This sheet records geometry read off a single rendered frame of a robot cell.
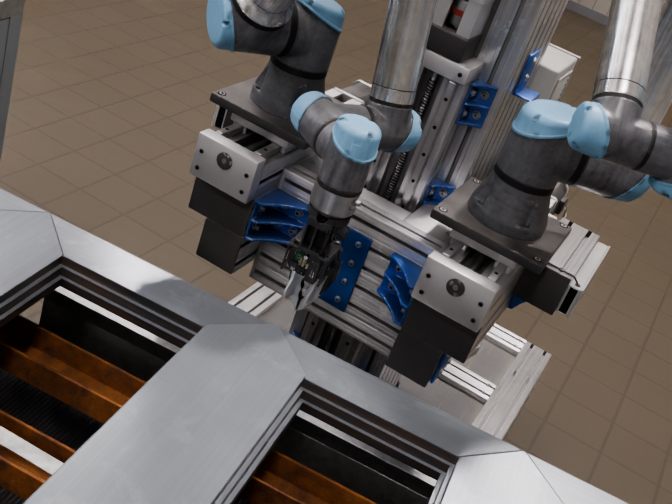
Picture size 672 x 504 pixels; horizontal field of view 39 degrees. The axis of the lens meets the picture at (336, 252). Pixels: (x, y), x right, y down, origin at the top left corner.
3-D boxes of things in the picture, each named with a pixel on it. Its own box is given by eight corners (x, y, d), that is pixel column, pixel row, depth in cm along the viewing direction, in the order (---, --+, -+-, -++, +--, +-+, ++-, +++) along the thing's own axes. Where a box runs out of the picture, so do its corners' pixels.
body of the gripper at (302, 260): (277, 271, 153) (298, 209, 147) (297, 251, 161) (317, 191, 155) (318, 291, 152) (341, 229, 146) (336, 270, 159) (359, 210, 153)
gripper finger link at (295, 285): (269, 313, 159) (285, 268, 155) (283, 298, 164) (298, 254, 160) (286, 321, 159) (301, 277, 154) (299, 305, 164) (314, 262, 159)
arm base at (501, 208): (482, 188, 185) (502, 144, 180) (551, 224, 181) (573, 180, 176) (456, 211, 172) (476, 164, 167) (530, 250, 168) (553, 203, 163)
